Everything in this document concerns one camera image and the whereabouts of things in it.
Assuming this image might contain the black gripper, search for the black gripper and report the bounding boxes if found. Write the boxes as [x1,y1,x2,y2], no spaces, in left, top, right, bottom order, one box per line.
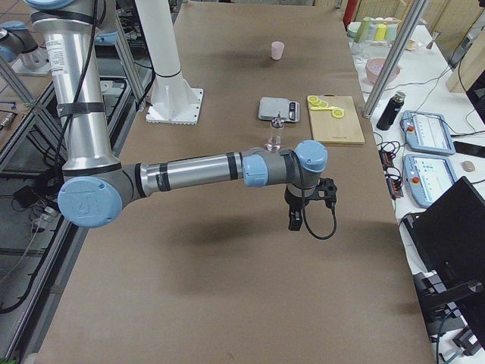
[284,184,308,231]

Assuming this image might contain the glass sauce bottle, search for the glass sauce bottle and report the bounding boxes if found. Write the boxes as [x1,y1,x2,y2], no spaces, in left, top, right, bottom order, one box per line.
[266,113,284,152]

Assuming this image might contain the pink plastic cup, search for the pink plastic cup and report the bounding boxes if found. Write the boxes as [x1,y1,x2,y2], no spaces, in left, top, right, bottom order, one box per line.
[271,41,285,61]

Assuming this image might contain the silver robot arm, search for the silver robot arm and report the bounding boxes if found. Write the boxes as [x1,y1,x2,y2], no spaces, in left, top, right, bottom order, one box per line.
[29,1,336,231]

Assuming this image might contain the silver kitchen scale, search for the silver kitchen scale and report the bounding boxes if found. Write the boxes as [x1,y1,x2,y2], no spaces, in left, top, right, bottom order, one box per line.
[258,97,300,123]

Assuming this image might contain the green cup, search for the green cup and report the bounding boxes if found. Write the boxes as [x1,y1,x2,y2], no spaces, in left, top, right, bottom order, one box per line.
[354,17,372,44]

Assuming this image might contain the yellow cup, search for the yellow cup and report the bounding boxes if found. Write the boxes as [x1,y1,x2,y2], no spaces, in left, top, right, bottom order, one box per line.
[374,24,386,41]

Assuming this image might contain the wooden cutting board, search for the wooden cutting board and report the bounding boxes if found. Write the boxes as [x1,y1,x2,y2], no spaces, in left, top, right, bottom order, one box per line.
[307,95,365,145]

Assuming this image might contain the black power strip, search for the black power strip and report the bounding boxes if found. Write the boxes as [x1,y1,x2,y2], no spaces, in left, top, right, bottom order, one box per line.
[379,149,404,200]

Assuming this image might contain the yellow plastic knife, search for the yellow plastic knife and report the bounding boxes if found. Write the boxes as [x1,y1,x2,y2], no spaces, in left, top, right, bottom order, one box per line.
[310,106,338,111]

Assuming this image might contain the lemon slice near knife tip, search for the lemon slice near knife tip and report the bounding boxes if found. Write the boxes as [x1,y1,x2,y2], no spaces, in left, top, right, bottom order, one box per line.
[331,109,345,118]

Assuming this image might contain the lower teach pendant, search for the lower teach pendant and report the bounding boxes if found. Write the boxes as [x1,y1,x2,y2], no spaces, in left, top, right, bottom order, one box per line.
[403,153,458,208]

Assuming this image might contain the teach pendant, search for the teach pendant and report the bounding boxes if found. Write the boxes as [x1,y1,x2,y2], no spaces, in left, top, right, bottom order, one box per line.
[400,110,455,155]
[403,153,458,208]

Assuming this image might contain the black laptop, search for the black laptop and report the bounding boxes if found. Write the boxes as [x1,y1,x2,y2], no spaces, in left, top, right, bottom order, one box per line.
[403,177,484,288]

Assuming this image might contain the black water bottle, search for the black water bottle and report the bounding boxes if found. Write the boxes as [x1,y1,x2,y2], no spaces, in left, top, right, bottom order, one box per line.
[377,91,405,130]

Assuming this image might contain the upper teach pendant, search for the upper teach pendant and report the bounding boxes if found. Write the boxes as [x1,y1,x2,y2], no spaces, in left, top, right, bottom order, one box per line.
[400,110,455,155]

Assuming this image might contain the pink bowl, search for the pink bowl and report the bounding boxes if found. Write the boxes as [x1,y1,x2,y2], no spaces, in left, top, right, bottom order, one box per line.
[365,58,401,84]

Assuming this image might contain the black smartphone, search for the black smartphone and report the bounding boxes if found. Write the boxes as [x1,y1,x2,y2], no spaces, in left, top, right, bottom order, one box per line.
[453,141,485,158]

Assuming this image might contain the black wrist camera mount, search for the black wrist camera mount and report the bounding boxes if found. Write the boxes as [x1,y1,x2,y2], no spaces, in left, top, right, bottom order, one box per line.
[312,177,337,203]

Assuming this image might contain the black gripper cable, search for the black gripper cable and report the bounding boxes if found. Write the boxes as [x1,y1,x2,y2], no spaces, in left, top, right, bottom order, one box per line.
[291,151,338,240]

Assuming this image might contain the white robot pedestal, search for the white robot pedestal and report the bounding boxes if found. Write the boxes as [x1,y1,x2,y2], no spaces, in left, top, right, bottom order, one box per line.
[136,0,204,125]

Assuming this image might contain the aluminium frame post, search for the aluminium frame post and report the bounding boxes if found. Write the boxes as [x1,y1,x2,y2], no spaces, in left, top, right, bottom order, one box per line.
[362,0,428,119]

